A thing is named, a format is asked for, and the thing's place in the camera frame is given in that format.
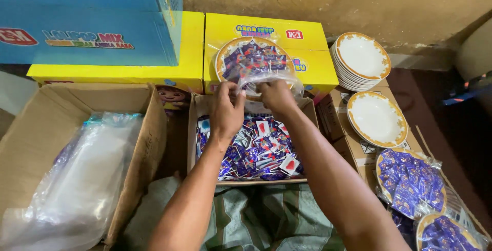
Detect pile of purple lollipops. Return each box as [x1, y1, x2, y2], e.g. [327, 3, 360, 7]
[196, 114, 306, 182]

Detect blue carton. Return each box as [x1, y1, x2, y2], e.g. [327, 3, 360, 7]
[0, 0, 184, 67]

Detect stack of gold-rimmed white plates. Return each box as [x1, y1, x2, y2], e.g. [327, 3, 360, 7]
[329, 32, 392, 92]

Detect bagged plate of purple candies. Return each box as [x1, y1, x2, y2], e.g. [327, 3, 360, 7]
[375, 147, 449, 221]
[415, 213, 491, 251]

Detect small brown cardboard box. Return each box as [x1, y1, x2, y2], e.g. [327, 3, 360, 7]
[187, 93, 320, 186]

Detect blue and orange object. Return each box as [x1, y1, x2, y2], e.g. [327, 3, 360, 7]
[442, 72, 492, 107]

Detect green striped cloth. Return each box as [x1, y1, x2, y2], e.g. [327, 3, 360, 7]
[123, 176, 346, 251]

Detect yellow carton with cartoon face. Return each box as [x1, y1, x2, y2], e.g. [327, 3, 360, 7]
[27, 11, 205, 110]

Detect heap of clear plastic bags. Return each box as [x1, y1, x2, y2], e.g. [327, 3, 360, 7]
[0, 111, 144, 251]

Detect heap of purple candies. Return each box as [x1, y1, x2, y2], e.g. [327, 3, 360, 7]
[223, 40, 289, 84]

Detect empty gold-rimmed white plate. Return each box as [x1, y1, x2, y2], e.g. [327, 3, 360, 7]
[346, 91, 409, 149]

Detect clear plastic bag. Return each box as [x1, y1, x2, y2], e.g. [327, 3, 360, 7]
[208, 37, 306, 104]

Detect brown cardboard box with flaps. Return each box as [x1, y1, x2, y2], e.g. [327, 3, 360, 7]
[316, 85, 492, 242]

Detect large brown cardboard box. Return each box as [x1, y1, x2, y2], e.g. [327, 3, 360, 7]
[0, 83, 168, 250]

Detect person's right hand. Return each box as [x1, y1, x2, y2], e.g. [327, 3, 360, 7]
[256, 80, 300, 116]

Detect person's left hand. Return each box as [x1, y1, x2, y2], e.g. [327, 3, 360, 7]
[209, 81, 247, 142]

